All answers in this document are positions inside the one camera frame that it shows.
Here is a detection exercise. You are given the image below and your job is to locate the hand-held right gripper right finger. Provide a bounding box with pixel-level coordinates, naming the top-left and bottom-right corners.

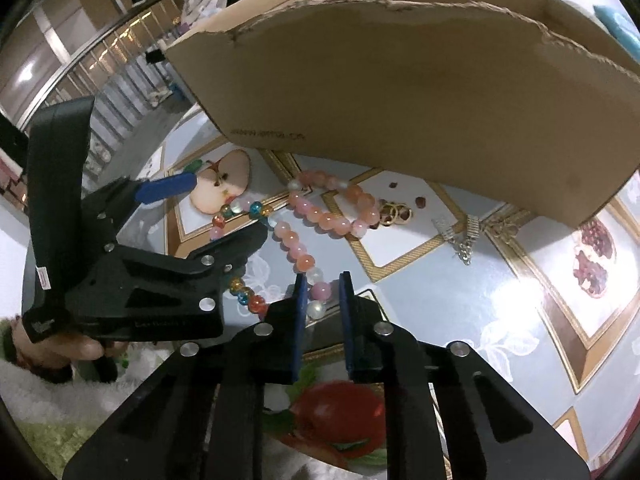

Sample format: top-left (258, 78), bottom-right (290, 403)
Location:
top-left (339, 271), bottom-right (591, 480)

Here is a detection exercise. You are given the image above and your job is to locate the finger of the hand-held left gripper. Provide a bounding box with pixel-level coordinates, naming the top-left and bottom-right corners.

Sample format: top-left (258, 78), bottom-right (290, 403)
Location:
top-left (82, 172), bottom-right (196, 233)
top-left (107, 220), bottom-right (271, 311)

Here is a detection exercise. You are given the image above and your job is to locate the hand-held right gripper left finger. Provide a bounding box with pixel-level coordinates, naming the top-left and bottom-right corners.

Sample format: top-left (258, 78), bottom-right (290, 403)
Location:
top-left (62, 274), bottom-right (308, 480)

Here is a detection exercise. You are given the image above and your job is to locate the multicolour bead bracelet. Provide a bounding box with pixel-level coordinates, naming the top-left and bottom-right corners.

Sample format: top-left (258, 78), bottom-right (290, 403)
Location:
top-left (210, 199), bottom-right (333, 320)

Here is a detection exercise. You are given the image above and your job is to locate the pink bead bracelet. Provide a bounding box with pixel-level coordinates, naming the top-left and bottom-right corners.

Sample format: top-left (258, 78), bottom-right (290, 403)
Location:
top-left (287, 170), bottom-right (381, 240)

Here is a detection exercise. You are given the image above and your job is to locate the gold bow earring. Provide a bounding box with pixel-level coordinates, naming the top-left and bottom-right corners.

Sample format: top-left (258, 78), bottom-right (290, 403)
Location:
top-left (484, 211), bottom-right (522, 237)

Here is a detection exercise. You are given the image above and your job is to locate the brown cardboard box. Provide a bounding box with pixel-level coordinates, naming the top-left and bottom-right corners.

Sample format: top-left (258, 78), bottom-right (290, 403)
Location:
top-left (164, 0), bottom-right (640, 228)

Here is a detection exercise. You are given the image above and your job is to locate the person's left forearm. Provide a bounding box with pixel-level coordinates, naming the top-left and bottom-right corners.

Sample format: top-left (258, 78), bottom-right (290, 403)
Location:
top-left (0, 316), bottom-right (36, 378)

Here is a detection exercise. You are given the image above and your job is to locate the person's left hand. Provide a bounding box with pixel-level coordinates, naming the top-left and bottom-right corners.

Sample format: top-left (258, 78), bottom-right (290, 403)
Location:
top-left (12, 317), bottom-right (126, 386)

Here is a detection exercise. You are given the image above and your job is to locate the metal stair railing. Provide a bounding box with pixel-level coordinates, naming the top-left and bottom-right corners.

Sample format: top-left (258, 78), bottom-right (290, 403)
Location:
top-left (0, 0), bottom-right (201, 161)

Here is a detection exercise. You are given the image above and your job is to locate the pile of clothes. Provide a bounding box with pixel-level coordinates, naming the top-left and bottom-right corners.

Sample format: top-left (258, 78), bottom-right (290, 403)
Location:
top-left (181, 0), bottom-right (242, 25)

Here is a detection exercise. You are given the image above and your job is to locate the white green fleece garment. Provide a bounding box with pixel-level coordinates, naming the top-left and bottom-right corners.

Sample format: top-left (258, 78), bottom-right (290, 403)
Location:
top-left (0, 350), bottom-right (171, 480)

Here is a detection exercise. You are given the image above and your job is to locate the teal printed pillow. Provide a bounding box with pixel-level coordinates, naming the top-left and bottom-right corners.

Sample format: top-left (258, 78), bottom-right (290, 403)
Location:
top-left (594, 4), bottom-right (640, 56)

